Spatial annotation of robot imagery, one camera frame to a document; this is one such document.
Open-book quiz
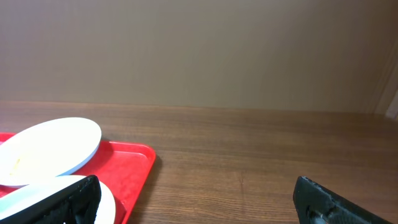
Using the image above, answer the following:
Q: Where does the white plate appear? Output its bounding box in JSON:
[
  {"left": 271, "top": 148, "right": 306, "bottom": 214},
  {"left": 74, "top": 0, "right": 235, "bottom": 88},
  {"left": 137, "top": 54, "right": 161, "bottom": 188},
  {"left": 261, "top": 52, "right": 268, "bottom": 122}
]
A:
[
  {"left": 1, "top": 117, "right": 102, "bottom": 188},
  {"left": 1, "top": 175, "right": 116, "bottom": 224}
]

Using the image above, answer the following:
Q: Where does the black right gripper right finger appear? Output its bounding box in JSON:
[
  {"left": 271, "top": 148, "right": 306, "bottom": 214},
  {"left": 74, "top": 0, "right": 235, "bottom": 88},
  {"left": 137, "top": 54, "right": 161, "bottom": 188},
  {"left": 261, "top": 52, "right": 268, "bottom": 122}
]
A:
[{"left": 293, "top": 176, "right": 391, "bottom": 224}]

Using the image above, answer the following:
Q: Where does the white right plate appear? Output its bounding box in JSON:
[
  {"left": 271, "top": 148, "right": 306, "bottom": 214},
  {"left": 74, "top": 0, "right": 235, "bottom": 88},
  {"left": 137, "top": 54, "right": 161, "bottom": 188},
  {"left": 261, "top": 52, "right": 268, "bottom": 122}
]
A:
[{"left": 1, "top": 175, "right": 116, "bottom": 224}]

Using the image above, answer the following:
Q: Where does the red plastic tray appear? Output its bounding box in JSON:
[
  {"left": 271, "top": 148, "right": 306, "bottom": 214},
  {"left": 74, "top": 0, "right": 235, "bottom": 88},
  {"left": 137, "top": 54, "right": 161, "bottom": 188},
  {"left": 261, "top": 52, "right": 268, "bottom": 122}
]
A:
[{"left": 1, "top": 140, "right": 156, "bottom": 224}]

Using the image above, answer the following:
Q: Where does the white top plate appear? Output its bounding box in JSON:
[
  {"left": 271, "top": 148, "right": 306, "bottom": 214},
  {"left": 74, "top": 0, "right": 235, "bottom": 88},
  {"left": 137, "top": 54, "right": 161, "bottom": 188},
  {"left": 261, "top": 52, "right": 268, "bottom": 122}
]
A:
[{"left": 1, "top": 117, "right": 102, "bottom": 188}]

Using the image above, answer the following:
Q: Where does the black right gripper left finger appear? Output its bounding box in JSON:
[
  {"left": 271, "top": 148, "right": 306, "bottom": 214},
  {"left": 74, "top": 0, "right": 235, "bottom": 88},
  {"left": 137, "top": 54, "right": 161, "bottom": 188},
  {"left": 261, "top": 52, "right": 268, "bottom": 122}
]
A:
[{"left": 1, "top": 175, "right": 101, "bottom": 224}]

